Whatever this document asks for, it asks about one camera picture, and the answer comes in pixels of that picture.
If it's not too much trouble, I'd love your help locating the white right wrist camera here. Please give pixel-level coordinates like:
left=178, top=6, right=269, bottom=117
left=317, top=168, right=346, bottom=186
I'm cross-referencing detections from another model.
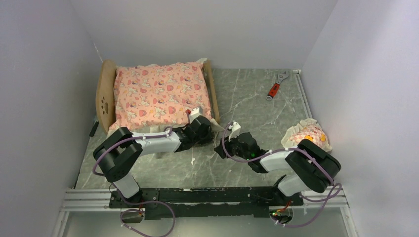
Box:
left=227, top=121, right=241, bottom=141

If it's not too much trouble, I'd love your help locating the pink checkered duck pillow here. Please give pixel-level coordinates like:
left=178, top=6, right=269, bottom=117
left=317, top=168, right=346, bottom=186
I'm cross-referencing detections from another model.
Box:
left=281, top=118, right=332, bottom=152

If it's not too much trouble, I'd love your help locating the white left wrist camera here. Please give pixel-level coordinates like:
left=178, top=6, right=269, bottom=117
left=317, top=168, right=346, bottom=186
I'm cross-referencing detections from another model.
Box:
left=185, top=106, right=203, bottom=123

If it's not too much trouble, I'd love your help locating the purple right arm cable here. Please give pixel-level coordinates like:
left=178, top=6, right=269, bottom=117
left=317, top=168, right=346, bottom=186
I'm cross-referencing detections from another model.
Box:
left=221, top=121, right=343, bottom=229

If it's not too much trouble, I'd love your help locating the pink unicorn print mattress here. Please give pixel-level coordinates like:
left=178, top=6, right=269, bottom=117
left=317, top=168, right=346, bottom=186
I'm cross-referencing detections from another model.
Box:
left=106, top=57, right=225, bottom=155

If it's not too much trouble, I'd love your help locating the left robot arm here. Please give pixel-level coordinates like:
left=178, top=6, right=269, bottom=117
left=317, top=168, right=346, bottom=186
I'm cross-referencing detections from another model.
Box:
left=92, top=116, right=212, bottom=207

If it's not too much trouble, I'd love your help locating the black marker pen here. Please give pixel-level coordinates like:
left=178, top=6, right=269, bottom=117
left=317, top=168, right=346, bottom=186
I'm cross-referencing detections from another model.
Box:
left=89, top=121, right=99, bottom=137

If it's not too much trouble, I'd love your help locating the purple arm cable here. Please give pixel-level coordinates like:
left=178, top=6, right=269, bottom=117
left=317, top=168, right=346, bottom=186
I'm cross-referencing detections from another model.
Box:
left=221, top=121, right=343, bottom=229
left=92, top=126, right=177, bottom=237

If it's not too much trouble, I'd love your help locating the red handled adjustable wrench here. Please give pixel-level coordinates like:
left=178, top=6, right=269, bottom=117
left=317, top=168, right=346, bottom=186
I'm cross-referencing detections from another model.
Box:
left=266, top=72, right=290, bottom=101

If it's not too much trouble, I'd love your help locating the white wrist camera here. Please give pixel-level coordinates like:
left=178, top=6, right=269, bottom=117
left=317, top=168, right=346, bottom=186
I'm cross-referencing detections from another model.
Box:
left=185, top=106, right=203, bottom=123
left=227, top=121, right=241, bottom=141

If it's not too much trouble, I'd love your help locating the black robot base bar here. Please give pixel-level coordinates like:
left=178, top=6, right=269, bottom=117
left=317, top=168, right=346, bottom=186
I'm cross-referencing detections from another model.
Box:
left=109, top=186, right=303, bottom=220

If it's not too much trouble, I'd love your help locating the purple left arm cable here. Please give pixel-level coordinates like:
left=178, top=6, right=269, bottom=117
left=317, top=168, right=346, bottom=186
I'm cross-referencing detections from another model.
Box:
left=92, top=126, right=177, bottom=237

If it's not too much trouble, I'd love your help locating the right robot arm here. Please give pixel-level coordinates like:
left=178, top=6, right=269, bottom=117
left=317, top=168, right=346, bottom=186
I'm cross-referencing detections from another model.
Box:
left=214, top=132, right=341, bottom=205

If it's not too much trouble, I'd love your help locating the wooden pet bed frame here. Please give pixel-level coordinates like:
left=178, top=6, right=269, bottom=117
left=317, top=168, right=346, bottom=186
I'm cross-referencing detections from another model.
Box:
left=95, top=59, right=221, bottom=135

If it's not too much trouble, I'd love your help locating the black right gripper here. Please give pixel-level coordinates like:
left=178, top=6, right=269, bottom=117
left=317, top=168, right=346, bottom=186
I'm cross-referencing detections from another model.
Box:
left=214, top=131, right=251, bottom=161

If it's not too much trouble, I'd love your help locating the aluminium rail at table edge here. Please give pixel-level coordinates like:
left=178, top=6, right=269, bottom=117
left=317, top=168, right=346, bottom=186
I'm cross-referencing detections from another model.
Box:
left=293, top=70, right=313, bottom=119

